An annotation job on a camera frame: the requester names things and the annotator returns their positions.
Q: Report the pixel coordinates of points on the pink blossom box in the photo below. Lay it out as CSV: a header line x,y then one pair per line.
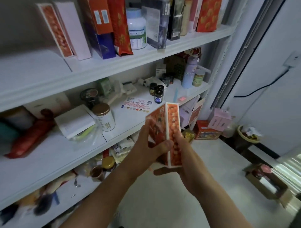
x,y
75,28

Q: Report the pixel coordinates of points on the pink carton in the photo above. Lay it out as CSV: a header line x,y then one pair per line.
x,y
220,120

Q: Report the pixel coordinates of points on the teal pouch bag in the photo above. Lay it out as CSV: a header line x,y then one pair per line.
x,y
7,136

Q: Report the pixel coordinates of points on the white tub green label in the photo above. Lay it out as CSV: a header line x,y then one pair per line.
x,y
136,33

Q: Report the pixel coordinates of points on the white metal shelving unit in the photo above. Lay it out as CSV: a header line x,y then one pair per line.
x,y
37,75

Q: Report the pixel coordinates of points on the lavender bottle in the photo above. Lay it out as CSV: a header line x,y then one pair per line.
x,y
189,73

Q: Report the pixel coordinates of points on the small dark bottle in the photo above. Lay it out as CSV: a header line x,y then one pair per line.
x,y
159,95
153,89

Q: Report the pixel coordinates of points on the red pouch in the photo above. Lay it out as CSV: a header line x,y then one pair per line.
x,y
28,138

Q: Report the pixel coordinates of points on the colourful flat box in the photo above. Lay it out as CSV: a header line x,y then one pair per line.
x,y
207,131

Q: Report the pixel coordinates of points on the person's right hand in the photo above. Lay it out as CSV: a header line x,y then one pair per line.
x,y
193,174

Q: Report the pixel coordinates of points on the white wall socket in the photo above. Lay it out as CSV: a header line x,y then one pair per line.
x,y
292,58

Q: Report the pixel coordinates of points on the white flat box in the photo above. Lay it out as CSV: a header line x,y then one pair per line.
x,y
75,121

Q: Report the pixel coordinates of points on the brown carton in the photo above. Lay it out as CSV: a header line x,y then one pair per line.
x,y
188,136

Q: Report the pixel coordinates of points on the white colourful sticker sheet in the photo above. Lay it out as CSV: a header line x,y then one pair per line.
x,y
136,104

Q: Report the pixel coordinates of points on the red box white edge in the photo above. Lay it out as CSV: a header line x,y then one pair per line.
x,y
56,30
171,122

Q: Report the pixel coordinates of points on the small green jar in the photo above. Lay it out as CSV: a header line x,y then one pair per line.
x,y
199,79

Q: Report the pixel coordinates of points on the dark red foil pouches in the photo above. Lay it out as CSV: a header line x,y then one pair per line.
x,y
101,28

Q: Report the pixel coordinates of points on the brown cardboard box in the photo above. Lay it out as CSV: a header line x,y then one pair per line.
x,y
254,181

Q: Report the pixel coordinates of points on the dark jar with lid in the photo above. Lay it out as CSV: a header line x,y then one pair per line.
x,y
89,96

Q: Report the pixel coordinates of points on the waste basket with rubbish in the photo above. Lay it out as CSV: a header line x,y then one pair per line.
x,y
249,134

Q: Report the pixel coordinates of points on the yellow bottle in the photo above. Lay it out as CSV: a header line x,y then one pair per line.
x,y
19,117

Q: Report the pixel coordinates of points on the red patterned bag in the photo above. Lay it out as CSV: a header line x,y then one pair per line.
x,y
209,14

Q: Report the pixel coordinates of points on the person's right forearm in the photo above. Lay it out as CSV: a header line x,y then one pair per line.
x,y
221,206

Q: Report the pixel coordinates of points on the white box brown print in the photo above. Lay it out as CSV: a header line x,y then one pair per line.
x,y
47,104

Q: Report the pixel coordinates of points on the red canister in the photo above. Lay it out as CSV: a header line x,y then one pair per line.
x,y
265,170

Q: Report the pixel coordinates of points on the person's left forearm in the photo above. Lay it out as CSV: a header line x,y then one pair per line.
x,y
98,204

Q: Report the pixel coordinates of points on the small green pack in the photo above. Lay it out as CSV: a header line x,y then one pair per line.
x,y
106,88

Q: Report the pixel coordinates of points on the person's left hand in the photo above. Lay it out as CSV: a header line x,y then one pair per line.
x,y
138,159

